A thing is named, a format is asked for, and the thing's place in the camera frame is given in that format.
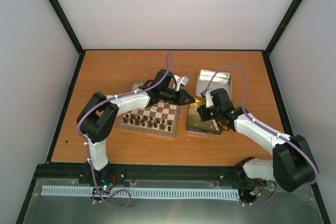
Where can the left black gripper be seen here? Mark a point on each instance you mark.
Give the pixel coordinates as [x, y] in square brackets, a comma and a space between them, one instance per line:
[183, 94]

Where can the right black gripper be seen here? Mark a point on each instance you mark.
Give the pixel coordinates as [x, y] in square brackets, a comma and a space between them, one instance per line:
[203, 116]

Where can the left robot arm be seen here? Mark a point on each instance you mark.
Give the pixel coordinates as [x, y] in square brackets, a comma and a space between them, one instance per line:
[96, 120]

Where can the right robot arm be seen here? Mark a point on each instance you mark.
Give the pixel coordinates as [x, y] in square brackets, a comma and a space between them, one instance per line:
[292, 164]

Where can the wooden chess board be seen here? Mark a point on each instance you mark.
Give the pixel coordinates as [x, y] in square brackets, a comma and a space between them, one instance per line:
[161, 110]

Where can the green lit circuit board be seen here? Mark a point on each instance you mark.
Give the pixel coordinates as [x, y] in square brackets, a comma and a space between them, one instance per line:
[107, 185]

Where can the gold tin box base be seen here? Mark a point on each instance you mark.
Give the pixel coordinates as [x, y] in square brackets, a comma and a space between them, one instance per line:
[194, 123]

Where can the silver tin lid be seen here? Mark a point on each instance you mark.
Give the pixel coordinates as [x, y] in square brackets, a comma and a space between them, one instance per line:
[221, 80]

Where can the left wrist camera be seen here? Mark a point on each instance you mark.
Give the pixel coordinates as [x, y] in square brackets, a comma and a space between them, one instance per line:
[180, 82]

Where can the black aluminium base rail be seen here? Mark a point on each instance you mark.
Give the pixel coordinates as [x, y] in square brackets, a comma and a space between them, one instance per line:
[123, 175]

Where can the light blue cable duct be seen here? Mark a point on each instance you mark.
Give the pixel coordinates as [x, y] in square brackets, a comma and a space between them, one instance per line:
[143, 193]

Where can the black frame post right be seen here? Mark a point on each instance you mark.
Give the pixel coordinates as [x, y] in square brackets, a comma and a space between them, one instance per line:
[293, 7]

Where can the black frame post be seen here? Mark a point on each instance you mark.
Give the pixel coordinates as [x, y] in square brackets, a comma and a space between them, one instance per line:
[293, 7]
[66, 25]

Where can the black frame post left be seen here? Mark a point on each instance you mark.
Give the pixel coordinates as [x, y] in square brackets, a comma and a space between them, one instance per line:
[66, 25]

